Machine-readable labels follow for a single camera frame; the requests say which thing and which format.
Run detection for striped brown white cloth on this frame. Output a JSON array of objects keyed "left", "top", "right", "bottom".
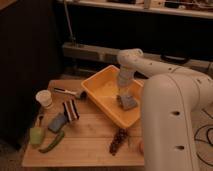
[{"left": 63, "top": 99, "right": 80, "bottom": 122}]

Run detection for green chili pepper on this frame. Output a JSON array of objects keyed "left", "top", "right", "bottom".
[{"left": 38, "top": 131, "right": 65, "bottom": 153}]

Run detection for dark grape bunch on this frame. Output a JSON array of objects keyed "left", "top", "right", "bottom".
[{"left": 109, "top": 129, "right": 128, "bottom": 155}]

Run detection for upper wooden shelf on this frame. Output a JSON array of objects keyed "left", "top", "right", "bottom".
[{"left": 57, "top": 0, "right": 213, "bottom": 19}]

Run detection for yellow plastic tray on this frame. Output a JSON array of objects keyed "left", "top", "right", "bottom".
[{"left": 81, "top": 65, "right": 143, "bottom": 128}]

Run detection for black spoon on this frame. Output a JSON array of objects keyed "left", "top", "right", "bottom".
[{"left": 38, "top": 115, "right": 44, "bottom": 127}]

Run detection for blue grey sponge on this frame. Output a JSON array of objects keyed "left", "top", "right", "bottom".
[{"left": 48, "top": 113, "right": 67, "bottom": 133}]

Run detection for orange toy fruit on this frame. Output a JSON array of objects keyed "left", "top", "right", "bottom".
[{"left": 139, "top": 140, "right": 144, "bottom": 155}]

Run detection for wooden board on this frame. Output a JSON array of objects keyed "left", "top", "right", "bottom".
[{"left": 21, "top": 79, "right": 148, "bottom": 168}]

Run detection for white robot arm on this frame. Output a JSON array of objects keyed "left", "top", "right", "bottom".
[{"left": 117, "top": 48, "right": 213, "bottom": 171}]

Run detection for grey towel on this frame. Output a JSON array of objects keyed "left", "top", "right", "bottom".
[{"left": 117, "top": 95, "right": 138, "bottom": 110}]

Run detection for long metal shelf rail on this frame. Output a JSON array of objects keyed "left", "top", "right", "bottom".
[{"left": 62, "top": 42, "right": 213, "bottom": 73}]

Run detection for black floor cables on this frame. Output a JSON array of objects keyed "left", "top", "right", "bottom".
[{"left": 194, "top": 106, "right": 213, "bottom": 158}]

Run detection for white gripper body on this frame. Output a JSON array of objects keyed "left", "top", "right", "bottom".
[{"left": 117, "top": 71, "right": 134, "bottom": 96}]

